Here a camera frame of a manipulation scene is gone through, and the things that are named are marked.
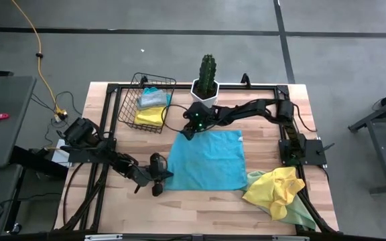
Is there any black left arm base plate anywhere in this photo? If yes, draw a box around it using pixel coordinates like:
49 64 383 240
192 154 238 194
60 136 117 164

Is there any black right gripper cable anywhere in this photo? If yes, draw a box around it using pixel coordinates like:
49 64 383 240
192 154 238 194
161 104 194 133

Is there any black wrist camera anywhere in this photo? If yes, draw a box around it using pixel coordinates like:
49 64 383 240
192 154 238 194
186 102 210 131
149 159 167 181

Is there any green cactus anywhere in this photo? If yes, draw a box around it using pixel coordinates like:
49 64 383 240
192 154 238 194
198 54 217 98

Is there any gray microfiber towel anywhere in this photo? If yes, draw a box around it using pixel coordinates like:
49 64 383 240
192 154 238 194
137 89 168 110

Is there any cable plug connector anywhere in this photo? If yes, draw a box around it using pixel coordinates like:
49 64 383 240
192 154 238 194
54 108 69 123

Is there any black wire basket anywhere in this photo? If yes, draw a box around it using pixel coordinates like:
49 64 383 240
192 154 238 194
117 72 177 134

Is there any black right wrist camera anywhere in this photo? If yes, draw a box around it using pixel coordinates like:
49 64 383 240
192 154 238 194
186 102 210 131

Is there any gray side table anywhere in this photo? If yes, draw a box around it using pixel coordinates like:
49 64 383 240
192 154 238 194
0 76 37 170

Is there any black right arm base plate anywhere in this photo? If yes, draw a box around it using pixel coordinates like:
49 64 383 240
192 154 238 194
278 139 328 167

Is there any light green microfiber towel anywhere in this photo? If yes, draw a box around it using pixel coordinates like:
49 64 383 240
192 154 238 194
241 169 317 231

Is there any orange extension cable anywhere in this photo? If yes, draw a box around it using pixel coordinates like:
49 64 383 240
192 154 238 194
11 0 63 114

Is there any black table frame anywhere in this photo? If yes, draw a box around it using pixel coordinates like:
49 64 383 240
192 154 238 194
58 73 338 235

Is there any white paper sheet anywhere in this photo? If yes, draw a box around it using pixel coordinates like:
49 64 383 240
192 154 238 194
50 139 76 165

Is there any silver frame bracket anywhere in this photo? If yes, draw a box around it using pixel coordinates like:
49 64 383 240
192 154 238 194
271 235 310 241
84 234 123 241

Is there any teal microfiber towel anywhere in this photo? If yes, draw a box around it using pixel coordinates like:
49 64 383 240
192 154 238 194
164 129 248 191
142 86 172 108

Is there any black floor cable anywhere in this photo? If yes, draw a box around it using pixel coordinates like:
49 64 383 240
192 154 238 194
30 90 83 148

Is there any yellow microfiber towel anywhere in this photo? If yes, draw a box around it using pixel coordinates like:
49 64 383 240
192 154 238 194
242 166 306 221
135 106 167 127

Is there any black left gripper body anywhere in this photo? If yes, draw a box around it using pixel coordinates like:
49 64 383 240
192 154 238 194
149 152 167 197

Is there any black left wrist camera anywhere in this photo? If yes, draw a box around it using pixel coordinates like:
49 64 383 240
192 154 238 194
149 159 167 181

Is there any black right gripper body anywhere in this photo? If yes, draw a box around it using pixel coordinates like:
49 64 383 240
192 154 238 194
182 106 222 134

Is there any dark metal side stand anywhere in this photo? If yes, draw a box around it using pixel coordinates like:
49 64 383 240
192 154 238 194
348 83 386 195

